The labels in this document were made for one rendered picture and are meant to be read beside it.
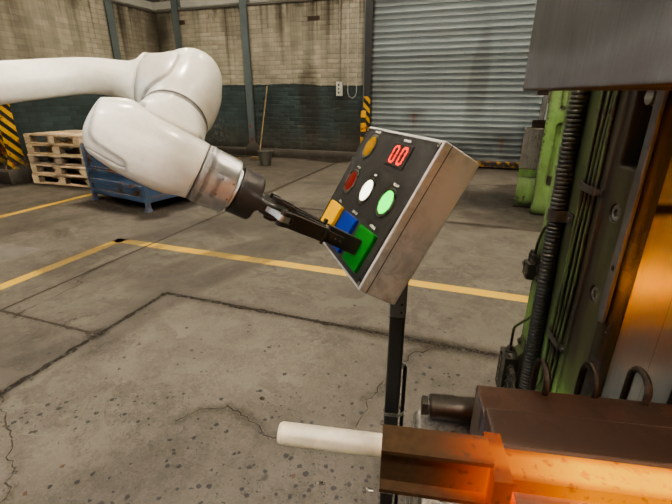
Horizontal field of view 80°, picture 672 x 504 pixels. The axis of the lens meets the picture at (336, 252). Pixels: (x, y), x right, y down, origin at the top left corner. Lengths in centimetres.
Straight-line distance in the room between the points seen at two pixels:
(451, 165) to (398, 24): 770
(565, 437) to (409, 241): 38
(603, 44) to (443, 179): 46
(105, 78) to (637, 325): 80
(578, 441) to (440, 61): 788
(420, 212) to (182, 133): 38
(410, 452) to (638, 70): 27
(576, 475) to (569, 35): 30
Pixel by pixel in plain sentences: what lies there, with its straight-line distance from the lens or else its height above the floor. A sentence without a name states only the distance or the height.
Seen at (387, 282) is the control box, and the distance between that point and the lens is 70.
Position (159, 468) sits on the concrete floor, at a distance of 179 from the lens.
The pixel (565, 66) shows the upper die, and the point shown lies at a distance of 30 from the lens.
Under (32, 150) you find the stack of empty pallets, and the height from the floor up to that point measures 49.
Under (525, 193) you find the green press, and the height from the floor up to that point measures 17.
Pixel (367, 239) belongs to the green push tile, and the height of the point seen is 103.
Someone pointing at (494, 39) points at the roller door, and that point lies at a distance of 813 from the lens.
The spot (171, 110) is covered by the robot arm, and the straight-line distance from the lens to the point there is 65.
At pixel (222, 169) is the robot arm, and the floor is 117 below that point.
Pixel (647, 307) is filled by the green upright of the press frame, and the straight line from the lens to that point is 55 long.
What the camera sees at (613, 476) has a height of 101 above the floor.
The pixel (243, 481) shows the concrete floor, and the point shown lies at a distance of 166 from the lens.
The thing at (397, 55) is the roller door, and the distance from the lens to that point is 829.
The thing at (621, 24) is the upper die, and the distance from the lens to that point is 24.
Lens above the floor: 127
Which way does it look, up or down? 21 degrees down
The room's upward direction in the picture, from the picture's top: straight up
